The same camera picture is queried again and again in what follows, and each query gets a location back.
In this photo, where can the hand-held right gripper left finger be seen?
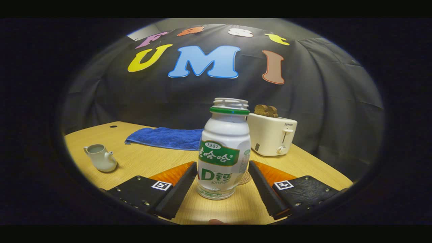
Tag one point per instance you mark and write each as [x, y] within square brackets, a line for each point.
[179, 192]

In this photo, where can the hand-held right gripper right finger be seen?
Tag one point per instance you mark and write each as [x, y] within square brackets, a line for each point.
[265, 192]

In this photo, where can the round woven coaster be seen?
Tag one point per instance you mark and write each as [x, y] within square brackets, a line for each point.
[245, 178]

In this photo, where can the white green-label water bottle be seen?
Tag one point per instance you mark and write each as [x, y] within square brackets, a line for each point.
[222, 135]

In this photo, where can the white ceramic teacup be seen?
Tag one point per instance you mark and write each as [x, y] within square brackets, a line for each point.
[101, 160]

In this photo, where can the blue towel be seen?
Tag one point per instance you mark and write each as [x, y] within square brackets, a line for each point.
[168, 137]

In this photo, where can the white toaster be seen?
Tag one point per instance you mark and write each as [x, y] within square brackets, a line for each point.
[270, 135]

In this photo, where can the black backdrop cloth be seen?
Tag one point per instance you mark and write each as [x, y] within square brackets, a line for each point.
[320, 101]

